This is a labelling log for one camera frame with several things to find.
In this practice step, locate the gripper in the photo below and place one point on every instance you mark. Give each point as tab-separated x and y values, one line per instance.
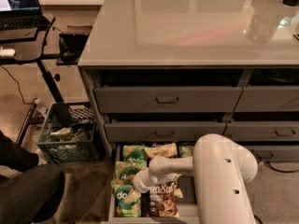
144	183

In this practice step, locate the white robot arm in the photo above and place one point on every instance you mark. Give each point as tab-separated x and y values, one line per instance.
247	167

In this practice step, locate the front green dang chip bag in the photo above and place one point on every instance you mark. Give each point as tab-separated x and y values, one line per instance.
121	192

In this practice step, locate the green dang chip bag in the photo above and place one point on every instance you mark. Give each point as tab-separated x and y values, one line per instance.
124	169
121	192
134	153

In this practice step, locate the middle green dang chip bag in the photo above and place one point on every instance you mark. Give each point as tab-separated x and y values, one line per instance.
124	169

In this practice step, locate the front brown sea salt bag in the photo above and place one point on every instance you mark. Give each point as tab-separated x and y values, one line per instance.
163	200

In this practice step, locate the brown sea salt bag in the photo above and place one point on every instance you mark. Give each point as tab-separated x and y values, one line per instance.
168	151
163	200

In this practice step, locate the open bottom left drawer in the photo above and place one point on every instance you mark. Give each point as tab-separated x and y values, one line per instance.
187	209

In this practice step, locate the rear green dang chip bag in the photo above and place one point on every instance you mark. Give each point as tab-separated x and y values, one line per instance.
134	153

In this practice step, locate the rear brown sea salt bag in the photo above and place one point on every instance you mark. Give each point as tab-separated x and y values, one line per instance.
168	151

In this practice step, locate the middle left grey drawer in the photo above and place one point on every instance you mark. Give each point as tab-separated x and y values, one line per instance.
160	127

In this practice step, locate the grey drawer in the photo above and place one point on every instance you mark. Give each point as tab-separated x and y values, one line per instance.
252	131
160	127
275	153
166	99
268	99

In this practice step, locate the small green snack bag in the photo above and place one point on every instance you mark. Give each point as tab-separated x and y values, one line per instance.
185	151

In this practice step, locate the top left grey drawer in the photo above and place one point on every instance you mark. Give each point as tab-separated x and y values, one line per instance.
166	99

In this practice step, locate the middle right grey drawer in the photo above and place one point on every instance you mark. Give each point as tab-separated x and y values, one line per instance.
252	131

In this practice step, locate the grey cabinet with counter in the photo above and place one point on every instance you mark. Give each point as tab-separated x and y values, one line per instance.
198	43

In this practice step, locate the bottom right grey drawer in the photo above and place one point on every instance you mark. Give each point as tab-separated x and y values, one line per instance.
275	153

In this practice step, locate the top right grey drawer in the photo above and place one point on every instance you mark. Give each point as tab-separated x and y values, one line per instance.
268	99

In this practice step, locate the green plastic crate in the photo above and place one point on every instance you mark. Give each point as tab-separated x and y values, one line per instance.
70	134

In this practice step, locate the person's dark trouser legs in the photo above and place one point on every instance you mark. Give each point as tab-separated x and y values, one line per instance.
33	196

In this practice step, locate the black object on desk shelf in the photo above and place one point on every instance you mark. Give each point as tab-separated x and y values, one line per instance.
72	42

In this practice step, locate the black laptop stand desk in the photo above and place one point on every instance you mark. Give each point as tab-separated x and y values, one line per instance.
32	51

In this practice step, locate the white mouse device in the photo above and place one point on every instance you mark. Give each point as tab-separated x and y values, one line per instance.
7	52

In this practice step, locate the open laptop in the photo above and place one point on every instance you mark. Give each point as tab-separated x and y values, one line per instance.
19	14

